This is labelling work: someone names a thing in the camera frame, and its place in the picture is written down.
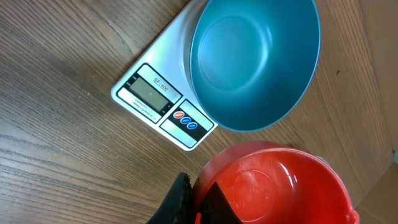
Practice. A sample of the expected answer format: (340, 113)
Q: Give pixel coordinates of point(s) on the blue metal bowl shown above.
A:
(251, 61)

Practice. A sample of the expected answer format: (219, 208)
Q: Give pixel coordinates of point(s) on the white digital kitchen scale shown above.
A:
(157, 88)

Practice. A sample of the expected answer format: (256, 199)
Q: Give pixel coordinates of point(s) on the red scoop with blue handle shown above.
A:
(266, 182)

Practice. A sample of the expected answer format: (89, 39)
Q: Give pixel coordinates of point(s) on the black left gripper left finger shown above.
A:
(176, 208)

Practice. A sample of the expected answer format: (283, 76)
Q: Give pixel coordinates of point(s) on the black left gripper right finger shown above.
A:
(216, 209)

